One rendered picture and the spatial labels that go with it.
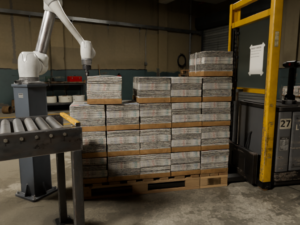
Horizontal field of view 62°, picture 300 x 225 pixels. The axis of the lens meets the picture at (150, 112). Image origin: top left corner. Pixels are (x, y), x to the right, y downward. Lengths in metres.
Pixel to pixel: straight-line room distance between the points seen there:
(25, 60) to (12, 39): 6.38
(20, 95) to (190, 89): 1.46
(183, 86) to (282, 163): 1.20
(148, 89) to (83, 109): 0.58
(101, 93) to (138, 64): 7.65
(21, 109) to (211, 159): 1.76
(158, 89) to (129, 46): 7.50
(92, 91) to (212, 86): 1.07
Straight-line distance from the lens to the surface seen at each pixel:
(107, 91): 2.12
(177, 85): 2.24
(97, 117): 2.15
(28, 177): 2.50
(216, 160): 2.52
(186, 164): 2.41
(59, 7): 2.39
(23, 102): 2.34
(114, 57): 9.35
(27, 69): 2.33
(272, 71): 2.44
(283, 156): 2.70
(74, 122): 1.41
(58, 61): 8.70
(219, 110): 2.42
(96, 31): 9.23
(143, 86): 2.16
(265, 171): 2.59
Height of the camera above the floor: 1.07
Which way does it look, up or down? 8 degrees down
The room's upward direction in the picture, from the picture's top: straight up
